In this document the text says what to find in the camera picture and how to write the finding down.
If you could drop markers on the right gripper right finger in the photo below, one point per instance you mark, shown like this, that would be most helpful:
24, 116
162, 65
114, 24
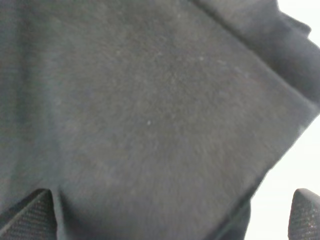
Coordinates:
304, 219

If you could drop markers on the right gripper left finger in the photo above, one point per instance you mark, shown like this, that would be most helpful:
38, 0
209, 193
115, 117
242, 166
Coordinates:
32, 218

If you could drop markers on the black printed t-shirt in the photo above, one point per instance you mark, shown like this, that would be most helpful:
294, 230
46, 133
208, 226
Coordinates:
150, 119

